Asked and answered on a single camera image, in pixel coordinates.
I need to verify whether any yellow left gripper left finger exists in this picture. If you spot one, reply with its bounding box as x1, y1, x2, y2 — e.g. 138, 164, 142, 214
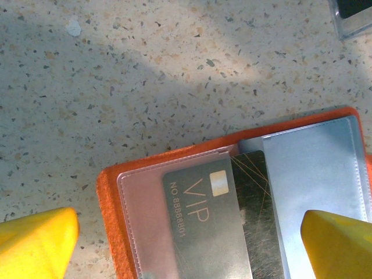
0, 206, 80, 279

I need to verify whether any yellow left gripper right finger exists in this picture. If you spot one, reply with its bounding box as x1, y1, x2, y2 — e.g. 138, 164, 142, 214
300, 209, 372, 279

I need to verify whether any orange felt card holder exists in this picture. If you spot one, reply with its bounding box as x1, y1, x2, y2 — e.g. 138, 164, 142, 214
95, 106, 372, 279

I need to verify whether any clear acrylic card display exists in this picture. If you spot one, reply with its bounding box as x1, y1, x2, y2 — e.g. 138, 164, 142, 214
327, 0, 372, 41

